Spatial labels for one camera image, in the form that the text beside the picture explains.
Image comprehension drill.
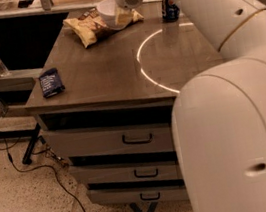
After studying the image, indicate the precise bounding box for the grey side shelf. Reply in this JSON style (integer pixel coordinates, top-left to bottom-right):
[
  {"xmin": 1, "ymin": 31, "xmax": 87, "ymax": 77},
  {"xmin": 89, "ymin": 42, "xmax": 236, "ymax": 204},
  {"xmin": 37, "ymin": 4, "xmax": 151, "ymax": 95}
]
[{"xmin": 0, "ymin": 68, "xmax": 41, "ymax": 92}]

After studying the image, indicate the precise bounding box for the middle drawer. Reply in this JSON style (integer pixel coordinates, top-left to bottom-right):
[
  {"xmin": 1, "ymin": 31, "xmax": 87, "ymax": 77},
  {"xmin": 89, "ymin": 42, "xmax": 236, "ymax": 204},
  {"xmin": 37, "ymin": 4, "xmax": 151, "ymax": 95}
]
[{"xmin": 69, "ymin": 161, "xmax": 181, "ymax": 185}]

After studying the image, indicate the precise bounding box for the bottom drawer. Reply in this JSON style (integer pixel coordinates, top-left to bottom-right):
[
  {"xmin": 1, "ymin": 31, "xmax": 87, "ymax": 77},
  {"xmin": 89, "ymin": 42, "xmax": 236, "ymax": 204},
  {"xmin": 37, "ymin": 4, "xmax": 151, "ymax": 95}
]
[{"xmin": 87, "ymin": 186, "xmax": 189, "ymax": 205}]

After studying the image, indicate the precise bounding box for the dark blue snack packet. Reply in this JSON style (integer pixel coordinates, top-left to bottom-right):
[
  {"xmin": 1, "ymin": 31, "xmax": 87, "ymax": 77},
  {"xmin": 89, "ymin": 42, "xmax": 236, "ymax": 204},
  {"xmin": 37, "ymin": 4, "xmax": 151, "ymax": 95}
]
[{"xmin": 38, "ymin": 68, "xmax": 65, "ymax": 98}]

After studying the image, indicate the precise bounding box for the brown chip bag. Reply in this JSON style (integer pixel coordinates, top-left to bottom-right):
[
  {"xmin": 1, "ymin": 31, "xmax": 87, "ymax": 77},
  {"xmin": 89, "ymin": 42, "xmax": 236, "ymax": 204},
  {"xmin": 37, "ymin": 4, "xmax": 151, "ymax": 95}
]
[{"xmin": 63, "ymin": 8, "xmax": 144, "ymax": 48}]

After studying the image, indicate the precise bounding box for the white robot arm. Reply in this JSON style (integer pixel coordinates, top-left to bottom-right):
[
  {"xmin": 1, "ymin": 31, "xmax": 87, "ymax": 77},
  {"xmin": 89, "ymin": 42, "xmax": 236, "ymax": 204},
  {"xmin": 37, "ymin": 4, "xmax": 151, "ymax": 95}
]
[{"xmin": 116, "ymin": 0, "xmax": 266, "ymax": 212}]

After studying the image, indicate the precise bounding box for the white bowl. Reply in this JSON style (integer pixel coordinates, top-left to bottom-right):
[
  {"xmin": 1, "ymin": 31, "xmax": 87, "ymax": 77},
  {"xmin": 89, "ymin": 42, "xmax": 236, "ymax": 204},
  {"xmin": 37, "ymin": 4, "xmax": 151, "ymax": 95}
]
[{"xmin": 96, "ymin": 0, "xmax": 128, "ymax": 31}]

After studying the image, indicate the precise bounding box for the top drawer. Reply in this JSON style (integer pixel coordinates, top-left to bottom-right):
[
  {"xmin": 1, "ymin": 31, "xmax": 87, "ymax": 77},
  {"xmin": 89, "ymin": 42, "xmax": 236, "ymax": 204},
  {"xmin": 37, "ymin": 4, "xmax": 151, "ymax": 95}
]
[{"xmin": 43, "ymin": 124, "xmax": 174, "ymax": 160}]

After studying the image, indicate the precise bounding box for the drawer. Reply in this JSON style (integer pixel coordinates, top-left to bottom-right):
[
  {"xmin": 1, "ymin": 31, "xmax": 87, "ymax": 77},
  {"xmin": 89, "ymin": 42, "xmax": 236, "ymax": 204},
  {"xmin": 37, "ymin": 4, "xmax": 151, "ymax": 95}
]
[
  {"xmin": 69, "ymin": 161, "xmax": 181, "ymax": 185},
  {"xmin": 87, "ymin": 186, "xmax": 189, "ymax": 205},
  {"xmin": 43, "ymin": 124, "xmax": 174, "ymax": 160}
]

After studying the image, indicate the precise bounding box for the black floor cable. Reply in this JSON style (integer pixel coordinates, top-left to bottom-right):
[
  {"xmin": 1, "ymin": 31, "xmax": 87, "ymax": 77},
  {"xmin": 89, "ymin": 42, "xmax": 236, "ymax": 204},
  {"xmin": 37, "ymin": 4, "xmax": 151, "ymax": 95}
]
[{"xmin": 0, "ymin": 87, "xmax": 91, "ymax": 212}]

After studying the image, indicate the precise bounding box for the blue soda can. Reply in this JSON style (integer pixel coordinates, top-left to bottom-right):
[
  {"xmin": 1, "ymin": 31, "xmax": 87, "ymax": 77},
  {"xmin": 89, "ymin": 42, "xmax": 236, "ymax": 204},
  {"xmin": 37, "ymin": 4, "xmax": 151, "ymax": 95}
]
[{"xmin": 161, "ymin": 0, "xmax": 180, "ymax": 22}]

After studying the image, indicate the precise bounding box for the grey drawer cabinet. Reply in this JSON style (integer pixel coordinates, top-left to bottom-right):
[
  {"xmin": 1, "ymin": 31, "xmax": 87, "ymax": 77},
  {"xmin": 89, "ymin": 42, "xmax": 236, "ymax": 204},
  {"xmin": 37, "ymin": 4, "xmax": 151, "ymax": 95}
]
[{"xmin": 10, "ymin": 0, "xmax": 248, "ymax": 212}]

